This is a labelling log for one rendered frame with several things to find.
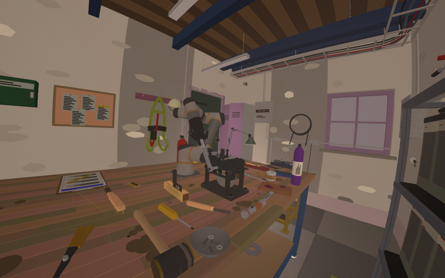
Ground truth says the blue bench frame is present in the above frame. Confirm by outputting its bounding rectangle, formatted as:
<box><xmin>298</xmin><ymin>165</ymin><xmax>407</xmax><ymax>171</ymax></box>
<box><xmin>272</xmin><ymin>185</ymin><xmax>310</xmax><ymax>278</ymax></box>

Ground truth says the green desk lamp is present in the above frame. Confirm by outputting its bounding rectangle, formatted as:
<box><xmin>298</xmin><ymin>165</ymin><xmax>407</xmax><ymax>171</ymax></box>
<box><xmin>226</xmin><ymin>127</ymin><xmax>257</xmax><ymax>158</ymax></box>

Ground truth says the brown tray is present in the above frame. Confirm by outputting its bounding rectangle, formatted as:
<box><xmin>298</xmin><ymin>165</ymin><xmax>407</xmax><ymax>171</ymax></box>
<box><xmin>257</xmin><ymin>181</ymin><xmax>293</xmax><ymax>197</ymax></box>

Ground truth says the grey shelf unit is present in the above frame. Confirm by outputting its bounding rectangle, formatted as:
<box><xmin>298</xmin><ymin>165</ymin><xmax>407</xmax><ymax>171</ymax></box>
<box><xmin>369</xmin><ymin>62</ymin><xmax>445</xmax><ymax>278</ymax></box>

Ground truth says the clipboard with printed sheet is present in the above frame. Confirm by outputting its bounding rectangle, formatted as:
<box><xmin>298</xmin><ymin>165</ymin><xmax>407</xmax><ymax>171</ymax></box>
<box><xmin>56</xmin><ymin>171</ymin><xmax>107</xmax><ymax>195</ymax></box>

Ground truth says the dark blue box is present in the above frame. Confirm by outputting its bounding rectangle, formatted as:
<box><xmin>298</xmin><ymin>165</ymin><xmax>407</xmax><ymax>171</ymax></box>
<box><xmin>270</xmin><ymin>159</ymin><xmax>294</xmax><ymax>171</ymax></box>

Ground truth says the yellow stool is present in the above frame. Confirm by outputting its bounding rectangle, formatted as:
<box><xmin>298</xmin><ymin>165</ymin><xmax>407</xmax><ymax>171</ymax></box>
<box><xmin>276</xmin><ymin>195</ymin><xmax>301</xmax><ymax>235</ymax></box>

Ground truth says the green safety harness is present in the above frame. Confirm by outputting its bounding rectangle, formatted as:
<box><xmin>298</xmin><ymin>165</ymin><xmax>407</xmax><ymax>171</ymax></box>
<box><xmin>146</xmin><ymin>96</ymin><xmax>169</xmax><ymax>153</ymax></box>

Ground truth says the cork notice board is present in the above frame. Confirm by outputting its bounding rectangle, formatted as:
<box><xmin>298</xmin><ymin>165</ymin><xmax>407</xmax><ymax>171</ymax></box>
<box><xmin>52</xmin><ymin>85</ymin><xmax>116</xmax><ymax>129</ymax></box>

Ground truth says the black cable loop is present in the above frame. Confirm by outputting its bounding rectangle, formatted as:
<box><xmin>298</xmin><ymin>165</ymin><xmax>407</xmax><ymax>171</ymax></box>
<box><xmin>288</xmin><ymin>113</ymin><xmax>313</xmax><ymax>147</ymax></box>

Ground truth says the purple coat rail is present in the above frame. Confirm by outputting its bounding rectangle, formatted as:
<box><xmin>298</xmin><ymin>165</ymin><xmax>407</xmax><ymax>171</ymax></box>
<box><xmin>135</xmin><ymin>92</ymin><xmax>173</xmax><ymax>105</ymax></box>

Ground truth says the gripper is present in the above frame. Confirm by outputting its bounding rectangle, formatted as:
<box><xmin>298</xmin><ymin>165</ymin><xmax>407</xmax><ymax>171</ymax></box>
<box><xmin>187</xmin><ymin>117</ymin><xmax>209</xmax><ymax>142</ymax></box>

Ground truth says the red flat bar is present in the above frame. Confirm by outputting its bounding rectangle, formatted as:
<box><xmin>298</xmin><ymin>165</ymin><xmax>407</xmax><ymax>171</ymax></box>
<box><xmin>244</xmin><ymin>162</ymin><xmax>271</xmax><ymax>172</ymax></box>

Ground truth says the purple framed window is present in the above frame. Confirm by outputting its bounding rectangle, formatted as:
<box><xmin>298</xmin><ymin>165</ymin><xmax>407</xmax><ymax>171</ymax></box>
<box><xmin>325</xmin><ymin>89</ymin><xmax>396</xmax><ymax>157</ymax></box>

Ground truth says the grey brake disc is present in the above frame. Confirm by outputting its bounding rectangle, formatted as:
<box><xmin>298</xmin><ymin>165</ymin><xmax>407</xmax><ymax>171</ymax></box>
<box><xmin>211</xmin><ymin>172</ymin><xmax>235</xmax><ymax>190</ymax></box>

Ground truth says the silver lever with black knob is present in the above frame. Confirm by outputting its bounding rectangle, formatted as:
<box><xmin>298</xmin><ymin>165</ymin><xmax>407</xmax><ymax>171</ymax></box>
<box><xmin>200</xmin><ymin>141</ymin><xmax>218</xmax><ymax>174</ymax></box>

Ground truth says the black caliper body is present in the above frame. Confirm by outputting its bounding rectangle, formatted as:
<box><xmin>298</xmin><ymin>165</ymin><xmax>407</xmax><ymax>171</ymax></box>
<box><xmin>207</xmin><ymin>151</ymin><xmax>246</xmax><ymax>177</ymax></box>

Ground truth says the dark green door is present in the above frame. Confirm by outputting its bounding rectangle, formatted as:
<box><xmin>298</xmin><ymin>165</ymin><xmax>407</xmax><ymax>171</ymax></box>
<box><xmin>190</xmin><ymin>86</ymin><xmax>225</xmax><ymax>155</ymax></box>

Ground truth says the grey electrical panel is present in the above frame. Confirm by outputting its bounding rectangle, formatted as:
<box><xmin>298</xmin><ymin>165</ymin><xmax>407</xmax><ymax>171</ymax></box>
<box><xmin>254</xmin><ymin>101</ymin><xmax>274</xmax><ymax>123</ymax></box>

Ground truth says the black caliper stand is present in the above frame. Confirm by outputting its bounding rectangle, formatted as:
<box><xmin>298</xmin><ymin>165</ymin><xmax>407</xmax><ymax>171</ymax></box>
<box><xmin>200</xmin><ymin>170</ymin><xmax>250</xmax><ymax>201</ymax></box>

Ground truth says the grey cable tray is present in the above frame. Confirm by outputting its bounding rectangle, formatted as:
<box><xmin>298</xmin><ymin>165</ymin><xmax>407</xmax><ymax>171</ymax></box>
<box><xmin>229</xmin><ymin>0</ymin><xmax>437</xmax><ymax>80</ymax></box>

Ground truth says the purple spray bottle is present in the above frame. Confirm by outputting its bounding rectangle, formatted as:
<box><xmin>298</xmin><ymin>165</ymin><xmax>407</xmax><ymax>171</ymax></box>
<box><xmin>291</xmin><ymin>144</ymin><xmax>305</xmax><ymax>186</ymax></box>

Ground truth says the wooden handled chisel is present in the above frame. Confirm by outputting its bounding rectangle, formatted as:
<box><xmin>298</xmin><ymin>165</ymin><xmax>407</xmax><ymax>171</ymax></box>
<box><xmin>186</xmin><ymin>201</ymin><xmax>232</xmax><ymax>215</ymax></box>

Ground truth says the red fire extinguisher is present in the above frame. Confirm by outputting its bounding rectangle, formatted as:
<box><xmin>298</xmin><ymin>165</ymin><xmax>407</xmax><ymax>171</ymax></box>
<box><xmin>177</xmin><ymin>135</ymin><xmax>188</xmax><ymax>163</ymax></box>

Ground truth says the wooden mallet with dark head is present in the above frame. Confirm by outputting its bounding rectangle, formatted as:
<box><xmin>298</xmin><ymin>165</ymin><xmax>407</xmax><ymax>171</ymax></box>
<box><xmin>133</xmin><ymin>209</ymin><xmax>195</xmax><ymax>278</ymax></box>

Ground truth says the grey dish with screws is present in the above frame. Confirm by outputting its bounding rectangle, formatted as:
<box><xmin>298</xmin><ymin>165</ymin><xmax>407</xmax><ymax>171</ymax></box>
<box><xmin>189</xmin><ymin>226</ymin><xmax>232</xmax><ymax>259</ymax></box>

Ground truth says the wooden handled brush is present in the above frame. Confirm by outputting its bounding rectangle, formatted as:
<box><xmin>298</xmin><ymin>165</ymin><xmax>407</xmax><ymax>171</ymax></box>
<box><xmin>103</xmin><ymin>186</ymin><xmax>127</xmax><ymax>214</ymax></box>

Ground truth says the pink locker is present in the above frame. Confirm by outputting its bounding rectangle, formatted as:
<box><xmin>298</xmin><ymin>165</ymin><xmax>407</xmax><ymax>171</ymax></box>
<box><xmin>219</xmin><ymin>102</ymin><xmax>256</xmax><ymax>159</ymax></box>

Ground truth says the white ceiling light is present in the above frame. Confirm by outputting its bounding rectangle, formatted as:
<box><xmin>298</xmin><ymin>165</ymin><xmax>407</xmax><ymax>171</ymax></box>
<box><xmin>201</xmin><ymin>52</ymin><xmax>250</xmax><ymax>73</ymax></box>
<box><xmin>168</xmin><ymin>0</ymin><xmax>201</xmax><ymax>22</ymax></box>

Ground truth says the yellow handled screwdriver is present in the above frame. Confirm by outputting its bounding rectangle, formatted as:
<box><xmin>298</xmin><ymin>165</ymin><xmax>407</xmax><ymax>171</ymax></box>
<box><xmin>157</xmin><ymin>203</ymin><xmax>195</xmax><ymax>230</ymax></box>

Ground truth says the green wall cabinet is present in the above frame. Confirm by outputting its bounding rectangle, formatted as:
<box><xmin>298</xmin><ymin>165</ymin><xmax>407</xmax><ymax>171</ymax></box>
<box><xmin>0</xmin><ymin>73</ymin><xmax>39</xmax><ymax>108</ymax></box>

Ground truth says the yellow handled black saw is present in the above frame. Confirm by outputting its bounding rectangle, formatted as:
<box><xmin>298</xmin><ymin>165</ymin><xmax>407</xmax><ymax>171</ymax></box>
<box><xmin>52</xmin><ymin>224</ymin><xmax>95</xmax><ymax>278</ymax></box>

